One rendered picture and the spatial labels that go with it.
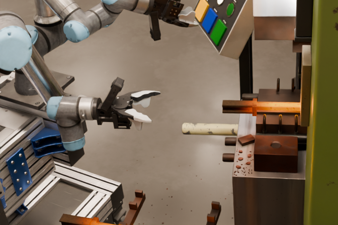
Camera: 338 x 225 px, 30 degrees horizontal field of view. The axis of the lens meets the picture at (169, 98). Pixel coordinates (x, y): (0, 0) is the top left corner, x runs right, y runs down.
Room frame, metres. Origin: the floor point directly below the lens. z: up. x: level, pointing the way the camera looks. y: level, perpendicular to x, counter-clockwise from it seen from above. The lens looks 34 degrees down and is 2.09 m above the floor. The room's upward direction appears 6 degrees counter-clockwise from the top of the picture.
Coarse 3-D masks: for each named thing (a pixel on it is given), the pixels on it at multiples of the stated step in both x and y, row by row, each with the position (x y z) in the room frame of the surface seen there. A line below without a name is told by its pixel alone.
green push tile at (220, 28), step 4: (220, 20) 2.00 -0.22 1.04; (216, 24) 2.00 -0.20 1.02; (220, 24) 1.97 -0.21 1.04; (216, 28) 1.98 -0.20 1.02; (220, 28) 1.96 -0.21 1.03; (224, 28) 1.93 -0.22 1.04; (212, 32) 1.99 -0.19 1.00; (216, 32) 1.97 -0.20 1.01; (220, 32) 1.94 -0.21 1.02; (224, 32) 1.93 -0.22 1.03; (212, 36) 1.98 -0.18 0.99; (216, 36) 1.96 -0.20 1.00; (220, 36) 1.93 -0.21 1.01; (216, 40) 1.94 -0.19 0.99; (220, 40) 1.93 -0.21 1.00; (216, 44) 1.93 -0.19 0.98
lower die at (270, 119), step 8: (264, 96) 1.56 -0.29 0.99; (272, 96) 1.56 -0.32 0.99; (280, 96) 1.55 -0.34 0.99; (288, 96) 1.55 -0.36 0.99; (296, 96) 1.54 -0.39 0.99; (264, 112) 1.47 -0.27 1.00; (272, 112) 1.46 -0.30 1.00; (280, 112) 1.46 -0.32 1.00; (288, 112) 1.45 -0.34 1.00; (296, 112) 1.45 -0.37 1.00; (256, 120) 1.44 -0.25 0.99; (272, 120) 1.43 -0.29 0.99; (288, 120) 1.43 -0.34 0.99; (256, 128) 1.43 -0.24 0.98; (272, 128) 1.42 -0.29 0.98; (288, 128) 1.41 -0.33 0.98; (304, 128) 1.40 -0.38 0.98; (304, 144) 1.39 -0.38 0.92
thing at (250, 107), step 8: (224, 104) 1.51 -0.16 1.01; (232, 104) 1.51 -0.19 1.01; (240, 104) 1.50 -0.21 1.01; (248, 104) 1.50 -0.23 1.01; (256, 104) 1.49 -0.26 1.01; (264, 104) 1.49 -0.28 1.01; (272, 104) 1.49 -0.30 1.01; (280, 104) 1.48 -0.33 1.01; (288, 104) 1.48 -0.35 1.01; (296, 104) 1.48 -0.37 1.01; (224, 112) 1.51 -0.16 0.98; (232, 112) 1.50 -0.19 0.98; (240, 112) 1.50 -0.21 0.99; (248, 112) 1.49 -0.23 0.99; (256, 112) 1.48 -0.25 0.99
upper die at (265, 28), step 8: (288, 16) 1.41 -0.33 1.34; (256, 24) 1.43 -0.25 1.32; (264, 24) 1.42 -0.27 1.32; (272, 24) 1.42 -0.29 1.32; (280, 24) 1.41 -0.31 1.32; (288, 24) 1.41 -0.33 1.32; (256, 32) 1.43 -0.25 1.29; (264, 32) 1.42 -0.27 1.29; (272, 32) 1.42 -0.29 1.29; (280, 32) 1.41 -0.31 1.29; (288, 32) 1.41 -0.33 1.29
